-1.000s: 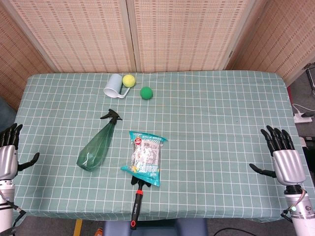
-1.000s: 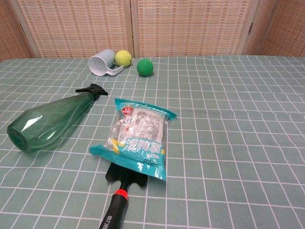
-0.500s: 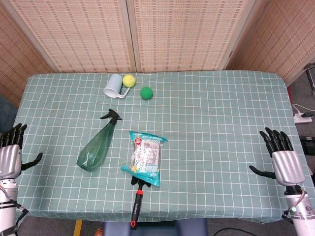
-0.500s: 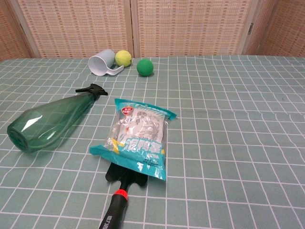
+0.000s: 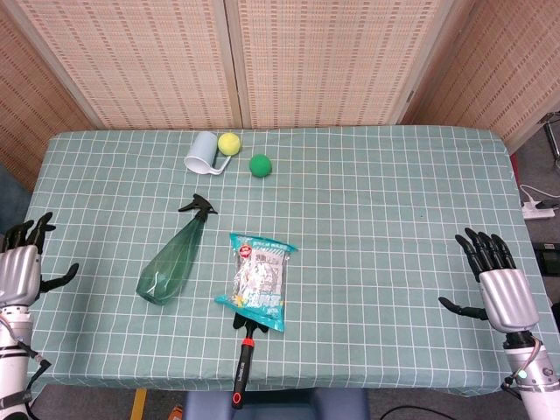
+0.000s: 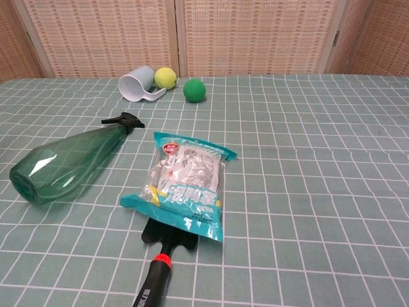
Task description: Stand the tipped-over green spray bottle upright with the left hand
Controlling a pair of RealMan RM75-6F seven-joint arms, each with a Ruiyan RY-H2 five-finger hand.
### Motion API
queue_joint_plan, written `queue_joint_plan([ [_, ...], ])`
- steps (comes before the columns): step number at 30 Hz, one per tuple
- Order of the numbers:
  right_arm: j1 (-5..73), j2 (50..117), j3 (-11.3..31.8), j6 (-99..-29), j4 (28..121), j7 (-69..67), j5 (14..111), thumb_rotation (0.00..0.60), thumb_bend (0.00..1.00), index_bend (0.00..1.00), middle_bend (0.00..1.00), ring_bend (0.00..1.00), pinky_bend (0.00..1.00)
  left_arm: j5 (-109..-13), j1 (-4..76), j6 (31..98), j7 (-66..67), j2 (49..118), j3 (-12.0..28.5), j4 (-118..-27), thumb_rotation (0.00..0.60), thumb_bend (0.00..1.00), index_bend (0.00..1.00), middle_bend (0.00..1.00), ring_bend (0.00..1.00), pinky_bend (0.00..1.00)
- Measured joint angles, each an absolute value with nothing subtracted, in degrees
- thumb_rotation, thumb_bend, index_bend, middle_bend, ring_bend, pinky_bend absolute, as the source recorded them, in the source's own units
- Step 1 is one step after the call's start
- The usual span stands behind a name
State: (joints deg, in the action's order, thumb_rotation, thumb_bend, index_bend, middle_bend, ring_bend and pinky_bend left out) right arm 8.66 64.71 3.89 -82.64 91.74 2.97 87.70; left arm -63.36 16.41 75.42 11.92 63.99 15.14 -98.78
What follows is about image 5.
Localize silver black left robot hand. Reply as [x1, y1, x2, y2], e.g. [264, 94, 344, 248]
[0, 212, 81, 308]

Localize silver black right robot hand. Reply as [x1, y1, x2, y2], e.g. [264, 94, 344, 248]
[438, 227, 540, 336]

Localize green spray bottle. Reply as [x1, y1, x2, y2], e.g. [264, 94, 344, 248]
[135, 193, 219, 307]

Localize black box on floor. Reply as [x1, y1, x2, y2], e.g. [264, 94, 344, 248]
[533, 242, 560, 277]

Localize blue grey chair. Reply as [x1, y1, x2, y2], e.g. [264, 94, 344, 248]
[0, 164, 34, 237]

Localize white power strip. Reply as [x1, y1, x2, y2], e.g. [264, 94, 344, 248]
[521, 200, 555, 220]

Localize green checked tablecloth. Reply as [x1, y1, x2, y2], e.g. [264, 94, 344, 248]
[0, 125, 560, 392]

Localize bamboo folding screen panel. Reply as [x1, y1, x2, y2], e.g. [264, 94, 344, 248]
[8, 0, 244, 131]
[0, 8, 95, 193]
[225, 0, 476, 130]
[400, 0, 560, 154]

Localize metal stand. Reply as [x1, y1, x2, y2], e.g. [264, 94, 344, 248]
[538, 111, 560, 167]

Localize yellow floor tape strip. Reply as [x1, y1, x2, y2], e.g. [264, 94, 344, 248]
[129, 388, 149, 420]

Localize light blue plastic mug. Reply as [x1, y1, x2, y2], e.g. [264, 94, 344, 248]
[183, 130, 233, 177]

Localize teal snack bag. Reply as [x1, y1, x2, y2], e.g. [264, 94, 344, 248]
[213, 232, 299, 334]

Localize yellow foam ball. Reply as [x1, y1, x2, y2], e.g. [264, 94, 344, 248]
[217, 132, 242, 157]

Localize green foam ball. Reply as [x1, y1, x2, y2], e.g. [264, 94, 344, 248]
[248, 153, 274, 179]

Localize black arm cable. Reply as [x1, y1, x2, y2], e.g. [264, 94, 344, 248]
[25, 353, 52, 395]

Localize white power cable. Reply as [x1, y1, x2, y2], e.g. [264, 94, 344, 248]
[518, 183, 543, 205]

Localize black floor cable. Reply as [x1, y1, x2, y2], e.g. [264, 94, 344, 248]
[378, 404, 456, 420]

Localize black tool with red-ringed handle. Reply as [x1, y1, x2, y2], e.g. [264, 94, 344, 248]
[230, 311, 269, 410]

